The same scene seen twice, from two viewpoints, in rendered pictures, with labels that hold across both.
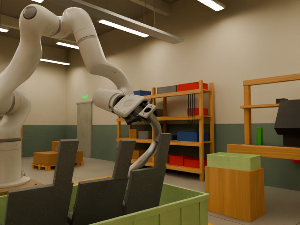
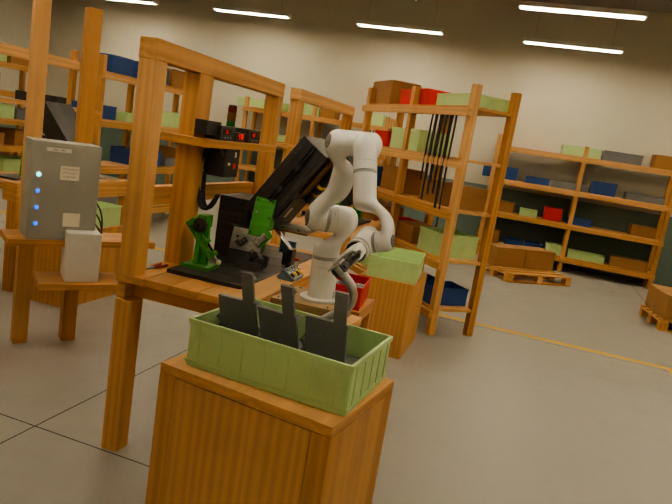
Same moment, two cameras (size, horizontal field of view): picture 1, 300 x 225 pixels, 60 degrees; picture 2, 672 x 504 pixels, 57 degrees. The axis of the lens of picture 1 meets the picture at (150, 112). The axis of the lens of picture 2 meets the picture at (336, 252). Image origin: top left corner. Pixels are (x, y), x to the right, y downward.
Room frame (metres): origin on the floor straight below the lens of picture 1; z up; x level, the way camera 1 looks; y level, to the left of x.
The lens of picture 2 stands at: (-0.11, -1.74, 1.63)
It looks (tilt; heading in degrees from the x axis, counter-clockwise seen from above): 10 degrees down; 61
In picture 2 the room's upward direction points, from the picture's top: 9 degrees clockwise
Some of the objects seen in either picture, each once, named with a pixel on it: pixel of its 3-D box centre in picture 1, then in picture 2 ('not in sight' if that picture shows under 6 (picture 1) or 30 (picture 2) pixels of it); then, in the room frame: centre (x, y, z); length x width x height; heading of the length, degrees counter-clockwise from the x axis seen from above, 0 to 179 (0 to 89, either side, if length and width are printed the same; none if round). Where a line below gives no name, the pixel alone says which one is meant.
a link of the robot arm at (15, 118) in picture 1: (11, 114); (335, 232); (1.19, 0.63, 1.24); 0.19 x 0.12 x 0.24; 168
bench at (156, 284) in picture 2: not in sight; (242, 338); (1.14, 1.45, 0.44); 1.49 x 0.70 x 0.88; 46
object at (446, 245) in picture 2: not in sight; (411, 194); (3.75, 3.76, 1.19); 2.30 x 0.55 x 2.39; 85
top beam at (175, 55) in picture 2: not in sight; (227, 73); (0.92, 1.66, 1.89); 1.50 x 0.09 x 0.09; 46
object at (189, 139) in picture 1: (159, 129); not in sight; (6.88, -0.24, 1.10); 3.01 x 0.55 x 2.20; 44
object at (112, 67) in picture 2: not in sight; (139, 143); (1.55, 7.49, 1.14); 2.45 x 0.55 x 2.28; 44
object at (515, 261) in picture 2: not in sight; (525, 263); (7.07, 5.16, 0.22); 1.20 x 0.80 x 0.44; 174
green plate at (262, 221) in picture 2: not in sight; (264, 216); (1.13, 1.35, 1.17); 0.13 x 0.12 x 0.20; 46
